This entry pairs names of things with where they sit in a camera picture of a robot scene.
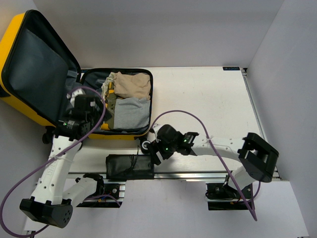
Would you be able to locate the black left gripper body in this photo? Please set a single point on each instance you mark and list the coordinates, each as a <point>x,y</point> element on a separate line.
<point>96,116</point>

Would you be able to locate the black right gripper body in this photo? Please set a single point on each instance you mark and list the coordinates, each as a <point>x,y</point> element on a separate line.
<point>166,150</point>

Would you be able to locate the camouflage yellow green garment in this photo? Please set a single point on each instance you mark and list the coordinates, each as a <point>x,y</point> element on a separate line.
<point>111,98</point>

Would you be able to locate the white green patterned garment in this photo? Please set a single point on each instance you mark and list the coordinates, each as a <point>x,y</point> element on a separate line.
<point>106,86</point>

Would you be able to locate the grey cloth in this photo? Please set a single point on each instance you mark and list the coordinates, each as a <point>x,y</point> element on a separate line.
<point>131,113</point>

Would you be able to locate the beige garment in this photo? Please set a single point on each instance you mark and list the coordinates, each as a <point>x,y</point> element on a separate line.
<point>132,86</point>

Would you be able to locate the black box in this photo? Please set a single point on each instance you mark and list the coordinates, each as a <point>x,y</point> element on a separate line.
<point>129,167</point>

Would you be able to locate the yellow hard-shell suitcase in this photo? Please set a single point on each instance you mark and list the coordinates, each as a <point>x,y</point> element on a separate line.
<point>38,71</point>

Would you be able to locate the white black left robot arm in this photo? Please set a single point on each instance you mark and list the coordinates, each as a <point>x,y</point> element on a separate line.
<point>49,203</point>

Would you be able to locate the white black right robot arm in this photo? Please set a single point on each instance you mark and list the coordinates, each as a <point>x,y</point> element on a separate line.
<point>258,157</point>

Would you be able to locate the white foreground board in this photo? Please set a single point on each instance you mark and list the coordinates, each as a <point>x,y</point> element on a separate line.
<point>178,209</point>

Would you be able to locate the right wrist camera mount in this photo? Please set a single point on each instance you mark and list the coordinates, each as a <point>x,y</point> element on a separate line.
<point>155,130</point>

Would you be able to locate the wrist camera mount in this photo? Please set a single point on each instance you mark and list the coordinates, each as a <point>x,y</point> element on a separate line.
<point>71,97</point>
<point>155,130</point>

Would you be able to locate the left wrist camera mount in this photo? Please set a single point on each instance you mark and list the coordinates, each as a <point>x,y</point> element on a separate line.
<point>71,97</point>

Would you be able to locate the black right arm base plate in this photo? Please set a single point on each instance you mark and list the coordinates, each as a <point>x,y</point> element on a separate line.
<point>222,198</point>

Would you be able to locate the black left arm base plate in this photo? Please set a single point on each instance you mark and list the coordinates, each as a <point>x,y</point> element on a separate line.
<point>111,196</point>

